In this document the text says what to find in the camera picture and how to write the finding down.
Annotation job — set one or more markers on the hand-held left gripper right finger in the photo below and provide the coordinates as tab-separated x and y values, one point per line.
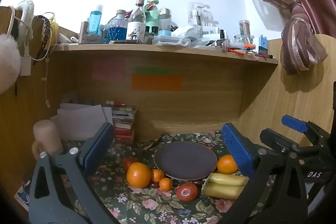
236	153

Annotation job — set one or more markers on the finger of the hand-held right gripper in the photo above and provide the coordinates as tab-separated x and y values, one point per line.
292	122
278	141

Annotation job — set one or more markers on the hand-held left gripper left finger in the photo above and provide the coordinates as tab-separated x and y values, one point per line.
97	145

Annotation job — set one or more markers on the medium orange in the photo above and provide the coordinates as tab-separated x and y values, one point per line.
227	164

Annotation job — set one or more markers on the red tomato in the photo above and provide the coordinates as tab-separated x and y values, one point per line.
186	191
130	162

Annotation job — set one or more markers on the large orange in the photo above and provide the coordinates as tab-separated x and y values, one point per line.
138	175

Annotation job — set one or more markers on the dark brown round plate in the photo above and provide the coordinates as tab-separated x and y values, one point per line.
185	160

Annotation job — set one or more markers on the small tangerine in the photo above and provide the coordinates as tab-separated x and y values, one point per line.
166	184
157	175

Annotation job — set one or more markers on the dark plum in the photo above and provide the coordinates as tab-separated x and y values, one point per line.
155	185

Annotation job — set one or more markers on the white paper sheets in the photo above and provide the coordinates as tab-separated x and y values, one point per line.
80	120

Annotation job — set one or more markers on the stack of books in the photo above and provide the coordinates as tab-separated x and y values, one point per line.
123	121

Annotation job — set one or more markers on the red and white tube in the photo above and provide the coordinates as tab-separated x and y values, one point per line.
115	102

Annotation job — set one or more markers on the beige mug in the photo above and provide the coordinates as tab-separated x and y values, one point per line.
47	138

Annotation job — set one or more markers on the pink sticky note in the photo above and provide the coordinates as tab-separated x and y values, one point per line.
108	71

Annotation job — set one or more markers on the blue box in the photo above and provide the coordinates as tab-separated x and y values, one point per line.
262	44

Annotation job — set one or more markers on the orange sticky note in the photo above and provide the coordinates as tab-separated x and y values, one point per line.
157	82

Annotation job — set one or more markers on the floral tablecloth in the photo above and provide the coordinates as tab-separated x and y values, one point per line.
162	203

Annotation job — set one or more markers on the illustrated booklet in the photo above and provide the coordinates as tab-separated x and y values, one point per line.
22	193

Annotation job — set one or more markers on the green sticky note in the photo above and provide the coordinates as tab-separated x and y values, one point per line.
153	70

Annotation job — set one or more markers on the white paper note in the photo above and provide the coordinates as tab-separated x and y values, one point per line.
25	66

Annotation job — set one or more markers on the wooden shelf board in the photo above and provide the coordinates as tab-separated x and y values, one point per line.
162	52

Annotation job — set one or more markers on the brown cardboard tube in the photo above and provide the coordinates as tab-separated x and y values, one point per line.
83	32

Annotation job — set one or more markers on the round bottle with blue liquid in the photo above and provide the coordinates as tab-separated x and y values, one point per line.
116	29

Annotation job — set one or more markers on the striped pink curtain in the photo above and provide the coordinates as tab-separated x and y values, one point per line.
291	3

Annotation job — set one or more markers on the light blue plastic bottle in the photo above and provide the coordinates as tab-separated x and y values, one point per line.
95	23

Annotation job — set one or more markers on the white plush ball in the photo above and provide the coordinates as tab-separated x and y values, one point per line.
7	58

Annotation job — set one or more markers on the yellow object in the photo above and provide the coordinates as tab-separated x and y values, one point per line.
54	27

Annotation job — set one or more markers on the clear plastic box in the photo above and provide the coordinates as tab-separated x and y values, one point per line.
171	41

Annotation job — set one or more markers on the clear glass bottle pink cap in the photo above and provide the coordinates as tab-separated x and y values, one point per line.
137	22

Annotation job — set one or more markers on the white packaged items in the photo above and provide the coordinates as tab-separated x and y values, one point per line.
199	19

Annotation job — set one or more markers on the green spray bottle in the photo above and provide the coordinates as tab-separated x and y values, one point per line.
151	16

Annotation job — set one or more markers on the clear bottle silver cap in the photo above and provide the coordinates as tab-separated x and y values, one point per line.
164	21

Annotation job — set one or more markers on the white fluffy scarf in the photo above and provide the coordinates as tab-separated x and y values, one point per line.
26	14

